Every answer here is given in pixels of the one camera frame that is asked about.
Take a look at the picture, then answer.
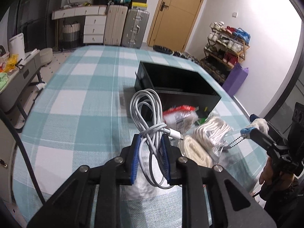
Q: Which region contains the white plush keychain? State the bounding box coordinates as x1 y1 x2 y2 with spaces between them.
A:
250 118 269 134

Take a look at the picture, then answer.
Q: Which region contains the bagged cream webbing coil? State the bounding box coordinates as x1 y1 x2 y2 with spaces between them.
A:
178 135 214 168

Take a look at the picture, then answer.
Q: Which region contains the bagged white rope bundle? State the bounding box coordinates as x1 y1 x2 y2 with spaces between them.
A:
193 116 234 157

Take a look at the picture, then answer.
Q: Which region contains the red white wipes packet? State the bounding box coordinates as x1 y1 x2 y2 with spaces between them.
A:
162 105 198 134

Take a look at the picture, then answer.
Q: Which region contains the white charging cable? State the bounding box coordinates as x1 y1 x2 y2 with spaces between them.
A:
129 89 184 190

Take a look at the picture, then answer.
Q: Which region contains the white foam piece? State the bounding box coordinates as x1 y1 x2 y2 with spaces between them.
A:
123 169 165 201

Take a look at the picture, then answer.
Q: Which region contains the right hand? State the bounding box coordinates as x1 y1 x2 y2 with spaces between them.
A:
259 157 295 201

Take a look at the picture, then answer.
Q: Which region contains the purple paper bag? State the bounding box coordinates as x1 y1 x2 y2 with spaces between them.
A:
222 63 249 97

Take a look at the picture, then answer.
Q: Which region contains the black storage box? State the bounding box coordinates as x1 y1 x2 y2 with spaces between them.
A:
135 61 221 118

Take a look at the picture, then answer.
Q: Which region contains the wooden shoe rack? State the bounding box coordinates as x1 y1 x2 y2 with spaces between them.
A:
200 21 251 85

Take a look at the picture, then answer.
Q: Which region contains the teal plaid tablecloth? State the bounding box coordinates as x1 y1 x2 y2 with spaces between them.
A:
12 45 267 227

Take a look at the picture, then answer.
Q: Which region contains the white trash bin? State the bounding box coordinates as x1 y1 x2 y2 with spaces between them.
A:
153 45 174 55

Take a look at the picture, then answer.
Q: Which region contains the silver suitcase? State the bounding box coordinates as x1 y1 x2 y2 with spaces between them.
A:
121 8 149 49

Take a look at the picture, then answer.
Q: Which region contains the wooden door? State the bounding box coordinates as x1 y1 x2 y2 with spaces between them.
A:
147 0 204 51

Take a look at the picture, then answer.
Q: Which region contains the white round stool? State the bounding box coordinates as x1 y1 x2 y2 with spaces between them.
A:
40 48 53 65

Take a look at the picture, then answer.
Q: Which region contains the grey side cabinet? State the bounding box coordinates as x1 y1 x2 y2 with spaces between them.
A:
1 49 45 120

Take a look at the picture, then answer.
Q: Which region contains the beige suitcase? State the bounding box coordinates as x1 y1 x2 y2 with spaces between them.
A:
103 5 128 46

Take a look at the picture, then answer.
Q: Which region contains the striped laundry basket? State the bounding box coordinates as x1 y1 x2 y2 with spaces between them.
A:
62 22 80 49

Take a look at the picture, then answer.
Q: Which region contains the white drawer desk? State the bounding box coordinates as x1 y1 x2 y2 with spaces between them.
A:
51 5 107 44

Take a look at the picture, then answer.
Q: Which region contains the dark grey refrigerator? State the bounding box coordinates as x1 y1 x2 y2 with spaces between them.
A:
17 0 62 52

